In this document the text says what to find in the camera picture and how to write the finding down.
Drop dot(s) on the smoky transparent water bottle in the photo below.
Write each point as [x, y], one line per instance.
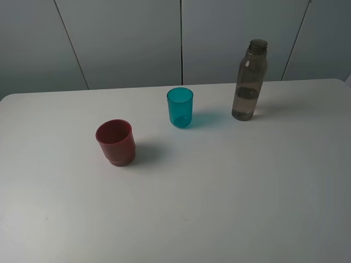
[252, 70]

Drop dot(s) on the teal translucent plastic cup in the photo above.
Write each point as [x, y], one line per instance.
[180, 106]

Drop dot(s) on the red plastic cup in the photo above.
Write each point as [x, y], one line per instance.
[116, 140]

